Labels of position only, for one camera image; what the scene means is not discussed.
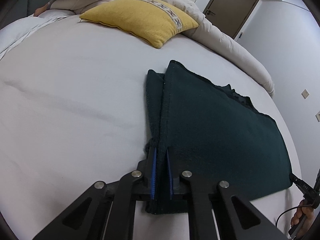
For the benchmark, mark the yellow patterned cushion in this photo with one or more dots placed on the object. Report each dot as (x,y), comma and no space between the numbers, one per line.
(153,21)

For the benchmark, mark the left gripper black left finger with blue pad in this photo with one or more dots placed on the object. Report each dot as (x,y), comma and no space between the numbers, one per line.
(146,187)

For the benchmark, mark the white bed pillow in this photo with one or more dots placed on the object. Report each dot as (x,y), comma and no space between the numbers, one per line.
(16,32)

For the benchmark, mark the cream white duvet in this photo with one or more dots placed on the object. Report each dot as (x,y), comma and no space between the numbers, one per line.
(206,34)

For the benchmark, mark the beige wall socket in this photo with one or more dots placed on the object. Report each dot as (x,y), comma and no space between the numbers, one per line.
(305,93)
(318,116)

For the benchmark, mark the brown wooden door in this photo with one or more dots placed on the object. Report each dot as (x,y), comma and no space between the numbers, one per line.
(229,15)

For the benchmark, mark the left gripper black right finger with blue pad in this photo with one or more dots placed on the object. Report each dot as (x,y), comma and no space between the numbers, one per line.
(176,188)

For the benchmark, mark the upper beige wall socket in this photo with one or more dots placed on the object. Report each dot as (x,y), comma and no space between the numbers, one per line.
(305,93)

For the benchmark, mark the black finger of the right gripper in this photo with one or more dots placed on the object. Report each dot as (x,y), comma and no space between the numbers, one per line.
(295,180)

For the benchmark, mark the dark green knit sweater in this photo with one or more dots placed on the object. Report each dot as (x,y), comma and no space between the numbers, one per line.
(215,133)

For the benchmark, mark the lower beige wall socket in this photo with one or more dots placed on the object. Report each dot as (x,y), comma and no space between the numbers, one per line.
(318,116)

